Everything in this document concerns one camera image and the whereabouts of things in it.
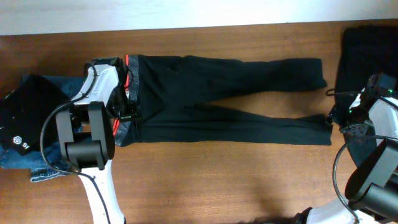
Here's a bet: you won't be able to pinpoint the black garment pile right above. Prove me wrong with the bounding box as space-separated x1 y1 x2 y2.
334 25 398 169

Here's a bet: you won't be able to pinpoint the folded black shirt with logo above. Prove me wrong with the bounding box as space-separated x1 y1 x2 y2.
1 75 68 156

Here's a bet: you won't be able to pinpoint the black leggings red grey waistband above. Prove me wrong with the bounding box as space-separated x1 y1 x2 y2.
114 55 332 147

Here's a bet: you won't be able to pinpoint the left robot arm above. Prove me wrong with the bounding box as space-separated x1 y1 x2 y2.
55 57 137 223

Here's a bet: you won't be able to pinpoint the folded blue jeans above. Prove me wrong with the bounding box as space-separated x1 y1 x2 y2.
1 75 83 182

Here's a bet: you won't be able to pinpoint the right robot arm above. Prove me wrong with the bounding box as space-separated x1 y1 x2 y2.
291 73 397 223

